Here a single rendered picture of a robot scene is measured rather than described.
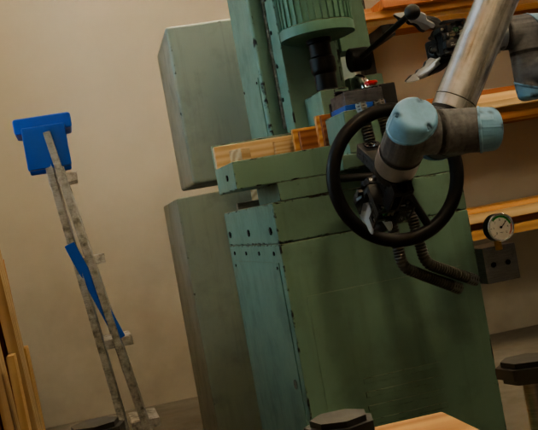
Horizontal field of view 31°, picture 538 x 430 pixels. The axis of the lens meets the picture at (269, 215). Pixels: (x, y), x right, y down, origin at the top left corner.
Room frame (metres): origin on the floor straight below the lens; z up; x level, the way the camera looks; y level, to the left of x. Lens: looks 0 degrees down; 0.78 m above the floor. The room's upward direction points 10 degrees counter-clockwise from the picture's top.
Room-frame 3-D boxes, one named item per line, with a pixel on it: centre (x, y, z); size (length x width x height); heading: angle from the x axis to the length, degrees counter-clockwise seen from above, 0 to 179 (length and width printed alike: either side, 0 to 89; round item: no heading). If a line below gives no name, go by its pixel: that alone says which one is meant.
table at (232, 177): (2.15, -0.22, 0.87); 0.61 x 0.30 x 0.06; 103
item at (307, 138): (2.20, -0.22, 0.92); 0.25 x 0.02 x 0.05; 103
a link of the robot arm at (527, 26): (2.17, -0.64, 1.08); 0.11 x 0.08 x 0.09; 103
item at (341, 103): (2.06, -0.25, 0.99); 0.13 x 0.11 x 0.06; 103
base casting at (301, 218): (2.37, -0.16, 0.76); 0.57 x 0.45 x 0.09; 13
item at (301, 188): (2.19, -0.20, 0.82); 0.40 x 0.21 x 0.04; 103
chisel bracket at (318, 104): (2.27, -0.18, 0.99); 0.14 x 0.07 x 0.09; 13
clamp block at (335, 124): (2.06, -0.24, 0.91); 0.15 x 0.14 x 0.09; 103
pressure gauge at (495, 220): (2.10, -0.49, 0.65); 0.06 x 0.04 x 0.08; 103
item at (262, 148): (2.27, -0.19, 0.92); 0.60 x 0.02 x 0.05; 103
